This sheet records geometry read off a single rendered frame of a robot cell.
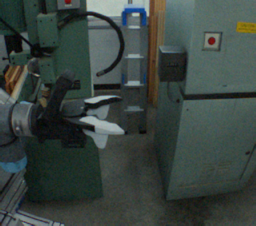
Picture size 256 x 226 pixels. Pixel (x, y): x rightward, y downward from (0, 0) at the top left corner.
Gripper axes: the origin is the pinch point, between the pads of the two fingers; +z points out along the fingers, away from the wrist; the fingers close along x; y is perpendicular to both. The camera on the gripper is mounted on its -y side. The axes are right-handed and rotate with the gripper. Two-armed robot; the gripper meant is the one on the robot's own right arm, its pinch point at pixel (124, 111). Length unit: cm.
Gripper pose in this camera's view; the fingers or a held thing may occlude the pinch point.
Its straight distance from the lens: 53.0
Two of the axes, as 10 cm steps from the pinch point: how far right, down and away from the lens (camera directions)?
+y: 0.0, 9.2, 4.0
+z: 10.0, -0.2, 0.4
